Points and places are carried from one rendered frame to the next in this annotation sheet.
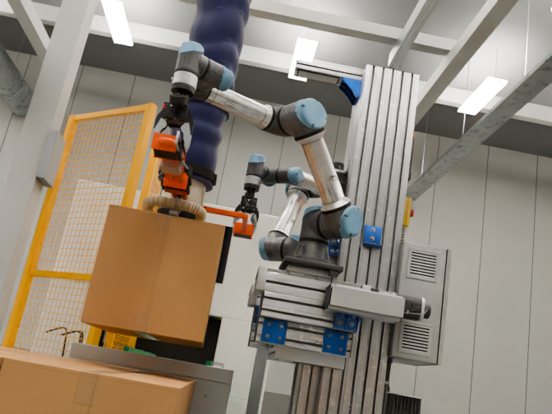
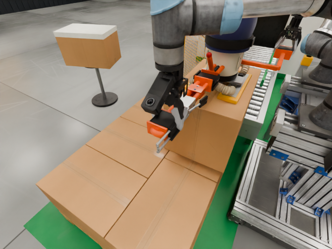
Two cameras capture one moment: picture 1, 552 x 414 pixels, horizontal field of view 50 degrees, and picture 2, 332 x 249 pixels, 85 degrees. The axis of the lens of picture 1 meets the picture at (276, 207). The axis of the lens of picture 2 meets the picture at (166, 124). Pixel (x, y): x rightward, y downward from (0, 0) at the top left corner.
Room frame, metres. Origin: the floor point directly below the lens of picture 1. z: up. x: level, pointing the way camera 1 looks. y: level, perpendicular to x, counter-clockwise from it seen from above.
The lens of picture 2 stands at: (1.31, 0.10, 1.59)
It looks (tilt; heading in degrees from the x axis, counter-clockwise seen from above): 41 degrees down; 34
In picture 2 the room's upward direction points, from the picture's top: straight up
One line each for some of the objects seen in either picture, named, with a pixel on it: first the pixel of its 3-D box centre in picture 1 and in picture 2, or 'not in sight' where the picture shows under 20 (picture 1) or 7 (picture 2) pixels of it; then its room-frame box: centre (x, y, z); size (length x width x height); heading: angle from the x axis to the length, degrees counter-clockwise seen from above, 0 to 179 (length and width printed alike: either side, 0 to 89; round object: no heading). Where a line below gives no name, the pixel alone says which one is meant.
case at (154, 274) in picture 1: (161, 283); (212, 109); (2.28, 0.38, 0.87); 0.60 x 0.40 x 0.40; 4
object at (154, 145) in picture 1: (166, 147); (163, 123); (1.67, 0.35, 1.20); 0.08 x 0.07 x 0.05; 2
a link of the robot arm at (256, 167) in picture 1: (255, 167); not in sight; (2.56, 0.12, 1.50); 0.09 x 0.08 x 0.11; 150
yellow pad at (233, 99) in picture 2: not in sight; (236, 83); (2.27, 0.28, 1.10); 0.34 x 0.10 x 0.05; 2
